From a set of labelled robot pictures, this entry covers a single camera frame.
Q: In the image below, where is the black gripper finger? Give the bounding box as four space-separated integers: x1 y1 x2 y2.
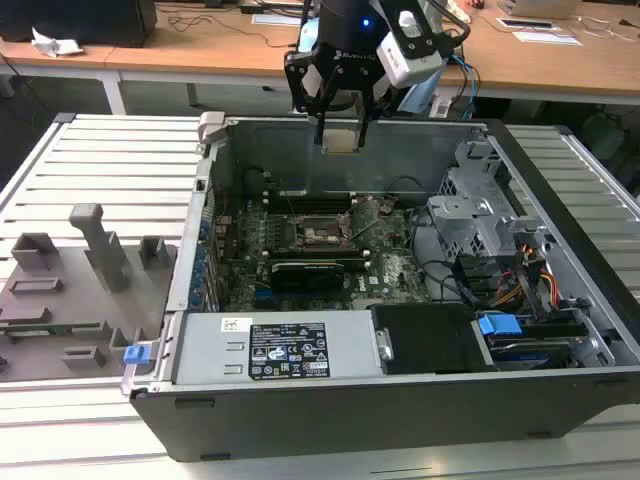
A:
356 73 400 150
283 44 345 146

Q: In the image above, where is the silver CPU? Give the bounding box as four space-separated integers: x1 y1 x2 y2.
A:
322 128 362 154

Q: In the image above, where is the metal socket cover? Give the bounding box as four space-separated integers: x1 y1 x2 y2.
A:
338 196 384 236

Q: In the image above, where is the CPU socket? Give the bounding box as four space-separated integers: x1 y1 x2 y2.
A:
293 213 360 252

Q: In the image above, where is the blue expansion slot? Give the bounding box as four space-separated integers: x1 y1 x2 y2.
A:
254 285 351 309

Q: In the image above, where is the white paper sheet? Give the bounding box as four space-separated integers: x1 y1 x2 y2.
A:
512 29 584 47
251 13 307 26

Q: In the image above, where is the white power adapter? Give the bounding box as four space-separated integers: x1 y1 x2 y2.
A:
429 94 454 119

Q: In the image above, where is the grey plastic case latch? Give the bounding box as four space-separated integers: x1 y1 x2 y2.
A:
197 112 227 147

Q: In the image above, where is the wooden desk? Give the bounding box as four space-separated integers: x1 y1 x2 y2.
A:
0 0 640 119

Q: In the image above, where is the metal drive cage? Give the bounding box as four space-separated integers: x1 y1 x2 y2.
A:
427 139 551 261

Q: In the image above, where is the green motherboard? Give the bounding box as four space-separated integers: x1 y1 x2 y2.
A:
212 192 439 311

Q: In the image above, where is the black graphics card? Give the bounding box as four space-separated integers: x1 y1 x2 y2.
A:
269 258 347 295

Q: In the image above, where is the flat tablet device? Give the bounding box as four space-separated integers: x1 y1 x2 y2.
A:
496 17 555 30

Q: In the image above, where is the black plastic shroud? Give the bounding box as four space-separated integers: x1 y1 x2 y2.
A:
370 302 496 377

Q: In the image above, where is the black computer box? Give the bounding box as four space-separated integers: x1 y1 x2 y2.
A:
0 0 159 49

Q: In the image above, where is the green bag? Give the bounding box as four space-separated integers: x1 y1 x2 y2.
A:
584 112 626 161

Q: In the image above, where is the hard disk in blue carrier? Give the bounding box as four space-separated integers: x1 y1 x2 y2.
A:
477 312 586 372

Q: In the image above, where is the crumpled white paper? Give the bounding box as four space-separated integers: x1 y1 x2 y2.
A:
30 27 86 59

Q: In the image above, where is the grey power supply unit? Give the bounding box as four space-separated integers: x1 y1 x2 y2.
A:
172 308 375 387

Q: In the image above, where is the black PC case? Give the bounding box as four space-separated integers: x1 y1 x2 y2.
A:
122 112 640 462

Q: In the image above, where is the blue plastic latch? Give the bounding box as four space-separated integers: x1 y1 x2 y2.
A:
123 343 151 366

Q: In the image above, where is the grey parts rack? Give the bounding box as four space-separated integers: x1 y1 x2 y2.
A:
0 202 180 385

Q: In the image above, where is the green RAM stick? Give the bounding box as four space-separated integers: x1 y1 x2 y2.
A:
0 322 104 335

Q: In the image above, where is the small white wrist camera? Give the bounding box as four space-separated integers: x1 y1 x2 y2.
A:
397 8 436 41

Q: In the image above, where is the large white wrist camera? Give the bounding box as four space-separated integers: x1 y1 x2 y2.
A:
375 33 445 90

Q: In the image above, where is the blue cable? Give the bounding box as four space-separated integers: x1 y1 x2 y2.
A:
447 52 482 119

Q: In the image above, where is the coloured power wire bundle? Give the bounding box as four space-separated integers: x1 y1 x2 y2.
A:
489 244 559 309

